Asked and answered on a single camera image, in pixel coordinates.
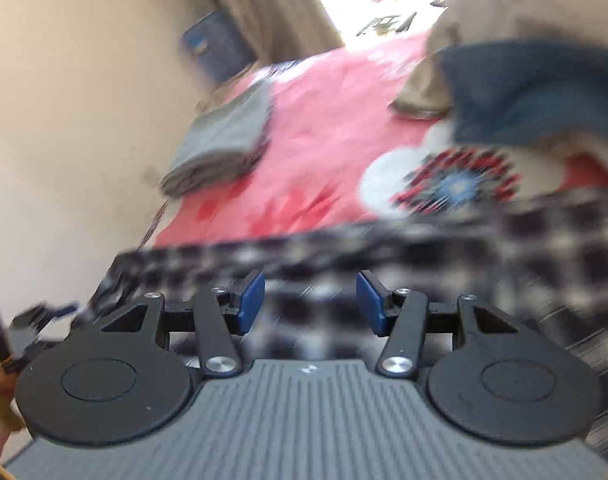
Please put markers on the pile of mixed clothes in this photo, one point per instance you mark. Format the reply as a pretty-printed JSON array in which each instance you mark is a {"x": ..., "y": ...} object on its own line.
[{"x": 509, "y": 10}]

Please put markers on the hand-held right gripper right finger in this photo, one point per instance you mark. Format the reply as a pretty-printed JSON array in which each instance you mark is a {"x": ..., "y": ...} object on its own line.
[{"x": 371, "y": 305}]

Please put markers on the plaid shirt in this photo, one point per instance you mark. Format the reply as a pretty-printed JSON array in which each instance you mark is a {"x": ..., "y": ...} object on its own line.
[{"x": 434, "y": 250}]

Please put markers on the beige curtain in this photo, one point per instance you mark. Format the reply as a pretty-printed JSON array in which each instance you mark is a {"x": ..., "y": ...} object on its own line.
[{"x": 279, "y": 5}]

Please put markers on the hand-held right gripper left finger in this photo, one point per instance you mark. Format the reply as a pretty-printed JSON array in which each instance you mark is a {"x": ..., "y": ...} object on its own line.
[{"x": 251, "y": 302}]

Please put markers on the red floral blanket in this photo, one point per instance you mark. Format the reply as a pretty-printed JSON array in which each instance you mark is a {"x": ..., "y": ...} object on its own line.
[{"x": 324, "y": 125}]

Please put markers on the grey folded cloth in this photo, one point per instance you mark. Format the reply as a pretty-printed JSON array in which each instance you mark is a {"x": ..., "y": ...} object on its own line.
[{"x": 218, "y": 140}]

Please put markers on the blue water bottle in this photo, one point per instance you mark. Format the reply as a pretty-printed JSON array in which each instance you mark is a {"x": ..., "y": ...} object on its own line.
[{"x": 216, "y": 47}]

